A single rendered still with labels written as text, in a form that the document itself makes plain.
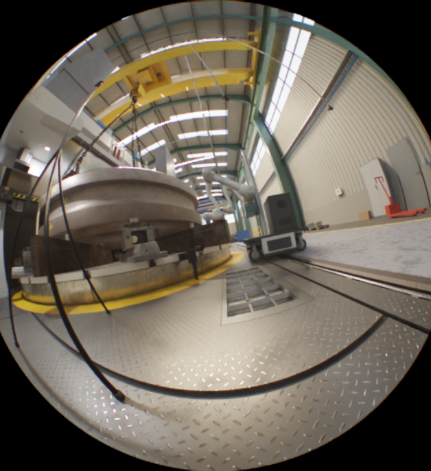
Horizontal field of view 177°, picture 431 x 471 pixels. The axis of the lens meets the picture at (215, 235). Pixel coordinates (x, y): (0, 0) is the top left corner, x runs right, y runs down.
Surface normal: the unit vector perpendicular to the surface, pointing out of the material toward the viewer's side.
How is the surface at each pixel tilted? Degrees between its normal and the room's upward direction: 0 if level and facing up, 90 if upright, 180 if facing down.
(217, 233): 90
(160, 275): 90
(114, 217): 90
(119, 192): 90
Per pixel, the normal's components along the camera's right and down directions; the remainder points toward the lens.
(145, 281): 0.64, -0.17
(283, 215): -0.21, -0.01
